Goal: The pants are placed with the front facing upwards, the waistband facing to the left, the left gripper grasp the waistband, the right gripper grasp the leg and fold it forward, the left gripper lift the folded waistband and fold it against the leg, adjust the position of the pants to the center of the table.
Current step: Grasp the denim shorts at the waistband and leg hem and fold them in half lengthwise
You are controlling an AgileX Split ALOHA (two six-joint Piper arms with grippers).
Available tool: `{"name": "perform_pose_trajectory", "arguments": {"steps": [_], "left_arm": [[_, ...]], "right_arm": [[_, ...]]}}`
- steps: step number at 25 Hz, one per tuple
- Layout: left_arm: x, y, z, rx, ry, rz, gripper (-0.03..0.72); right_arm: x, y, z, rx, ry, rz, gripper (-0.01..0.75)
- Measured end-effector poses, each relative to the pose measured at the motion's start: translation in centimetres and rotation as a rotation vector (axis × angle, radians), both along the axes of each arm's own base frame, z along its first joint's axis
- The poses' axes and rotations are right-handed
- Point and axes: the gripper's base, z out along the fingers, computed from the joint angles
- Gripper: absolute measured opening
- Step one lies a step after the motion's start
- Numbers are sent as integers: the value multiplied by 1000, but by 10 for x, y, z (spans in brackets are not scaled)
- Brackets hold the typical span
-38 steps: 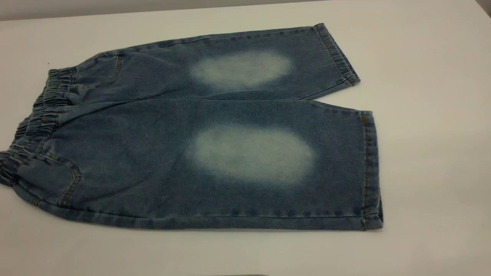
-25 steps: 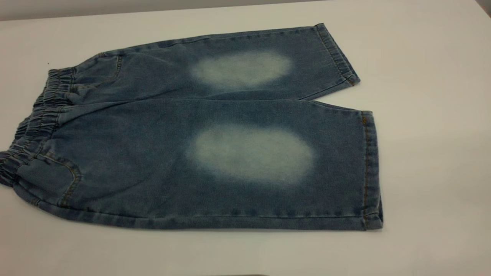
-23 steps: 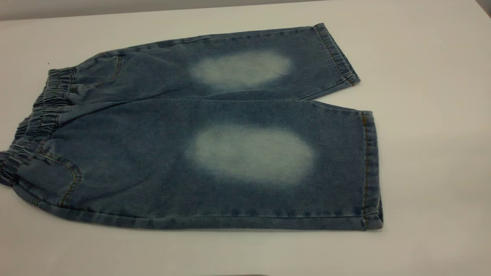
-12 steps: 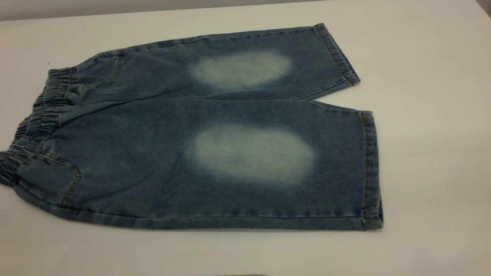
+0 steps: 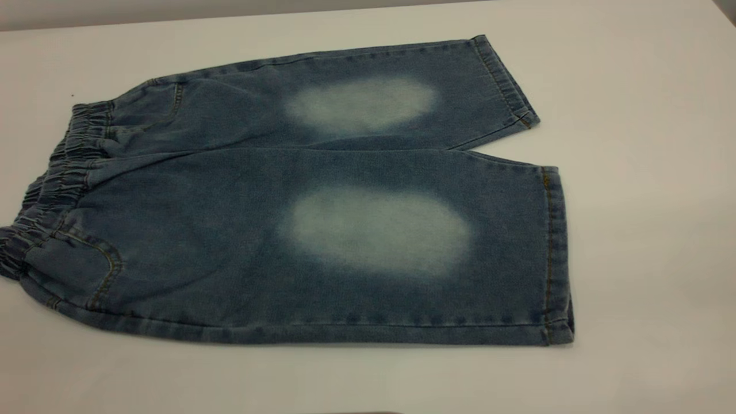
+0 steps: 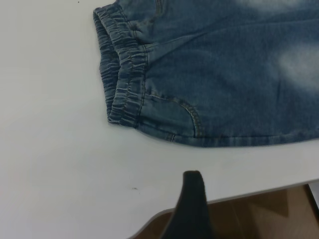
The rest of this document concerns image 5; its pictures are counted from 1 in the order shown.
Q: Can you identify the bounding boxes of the blue denim pants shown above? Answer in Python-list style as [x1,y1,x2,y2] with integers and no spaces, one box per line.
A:
[0,34,576,347]

